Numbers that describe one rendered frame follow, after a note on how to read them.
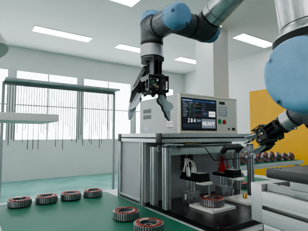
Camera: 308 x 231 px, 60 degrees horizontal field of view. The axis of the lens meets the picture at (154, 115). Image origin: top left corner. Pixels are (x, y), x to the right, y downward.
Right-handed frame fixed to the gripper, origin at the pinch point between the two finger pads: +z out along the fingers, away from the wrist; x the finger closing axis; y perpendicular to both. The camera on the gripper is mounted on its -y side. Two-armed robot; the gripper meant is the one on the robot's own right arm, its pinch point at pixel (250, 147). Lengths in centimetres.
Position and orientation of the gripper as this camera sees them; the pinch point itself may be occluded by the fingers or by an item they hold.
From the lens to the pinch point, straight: 127.4
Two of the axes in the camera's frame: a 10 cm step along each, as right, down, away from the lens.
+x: 2.8, 8.3, -4.8
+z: -4.9, 5.5, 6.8
